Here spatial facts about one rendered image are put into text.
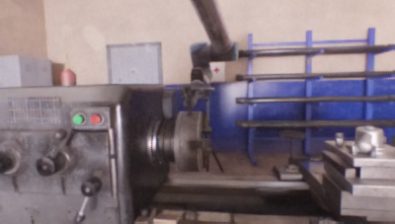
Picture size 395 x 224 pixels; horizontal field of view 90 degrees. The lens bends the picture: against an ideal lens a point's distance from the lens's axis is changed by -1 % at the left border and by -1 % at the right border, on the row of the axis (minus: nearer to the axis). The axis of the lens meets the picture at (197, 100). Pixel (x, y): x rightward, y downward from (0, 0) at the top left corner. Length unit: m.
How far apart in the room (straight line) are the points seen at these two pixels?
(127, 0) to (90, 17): 0.84
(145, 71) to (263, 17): 2.39
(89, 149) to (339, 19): 4.28
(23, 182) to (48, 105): 0.28
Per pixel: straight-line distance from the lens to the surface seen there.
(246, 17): 4.04
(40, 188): 0.88
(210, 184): 1.08
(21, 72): 4.13
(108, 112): 0.64
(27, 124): 0.86
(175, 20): 4.11
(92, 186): 0.69
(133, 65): 4.17
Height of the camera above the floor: 1.33
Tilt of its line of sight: 5 degrees down
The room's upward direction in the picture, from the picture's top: 1 degrees counter-clockwise
